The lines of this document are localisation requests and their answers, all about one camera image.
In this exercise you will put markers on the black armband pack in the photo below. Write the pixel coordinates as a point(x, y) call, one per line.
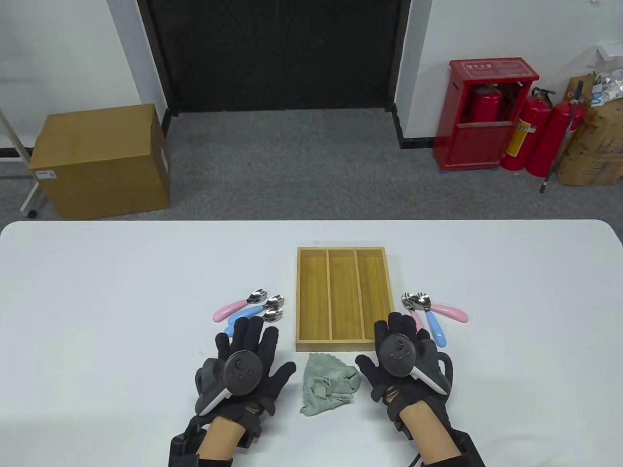
point(185, 445)
point(469, 450)

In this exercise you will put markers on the crumpled silver foil bag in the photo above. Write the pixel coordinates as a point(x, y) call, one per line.
point(608, 87)

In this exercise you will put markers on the black grey hand controller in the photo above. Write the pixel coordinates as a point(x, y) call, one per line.
point(396, 352)
point(241, 372)

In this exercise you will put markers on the black grey right hand controller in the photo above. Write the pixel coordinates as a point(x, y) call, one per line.
point(396, 352)

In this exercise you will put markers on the person's left hand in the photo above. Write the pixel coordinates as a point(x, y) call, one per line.
point(253, 335)

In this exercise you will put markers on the red fire extinguisher cabinet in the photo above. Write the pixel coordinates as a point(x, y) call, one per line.
point(467, 146)

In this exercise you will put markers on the person's left forearm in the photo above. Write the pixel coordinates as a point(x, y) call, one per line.
point(219, 438)

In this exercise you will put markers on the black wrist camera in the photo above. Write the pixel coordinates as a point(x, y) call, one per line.
point(401, 425)
point(249, 433)

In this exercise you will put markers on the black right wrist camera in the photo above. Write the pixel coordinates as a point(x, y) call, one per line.
point(401, 425)

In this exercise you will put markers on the black left armband pack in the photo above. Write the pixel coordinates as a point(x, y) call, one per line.
point(185, 445)

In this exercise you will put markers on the green fish scale cleaning cloth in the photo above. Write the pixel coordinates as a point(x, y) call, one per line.
point(326, 384)

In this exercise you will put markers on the person's right hand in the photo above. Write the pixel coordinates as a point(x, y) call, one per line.
point(394, 323)

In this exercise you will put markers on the yellow label red fire extinguisher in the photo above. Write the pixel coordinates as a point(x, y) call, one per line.
point(533, 121)

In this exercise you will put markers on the brown cardboard box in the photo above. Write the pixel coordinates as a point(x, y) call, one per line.
point(97, 160)

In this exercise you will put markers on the pink spoon group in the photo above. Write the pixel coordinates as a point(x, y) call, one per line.
point(452, 313)

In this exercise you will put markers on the black right armband pack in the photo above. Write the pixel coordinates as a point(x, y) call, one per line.
point(469, 450)

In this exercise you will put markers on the black grey left hand controller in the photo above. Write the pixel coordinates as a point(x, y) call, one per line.
point(241, 372)

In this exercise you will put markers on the wooden cutlery tray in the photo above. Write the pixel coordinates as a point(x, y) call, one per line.
point(340, 292)

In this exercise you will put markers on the white rolling whiteboard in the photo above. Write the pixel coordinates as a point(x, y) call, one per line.
point(29, 194)

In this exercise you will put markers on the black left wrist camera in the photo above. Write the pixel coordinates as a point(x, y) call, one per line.
point(249, 433)

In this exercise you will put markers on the black double door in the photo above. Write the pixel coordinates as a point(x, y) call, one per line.
point(277, 53)

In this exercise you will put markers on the worn printed cardboard box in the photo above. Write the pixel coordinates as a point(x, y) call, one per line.
point(598, 151)

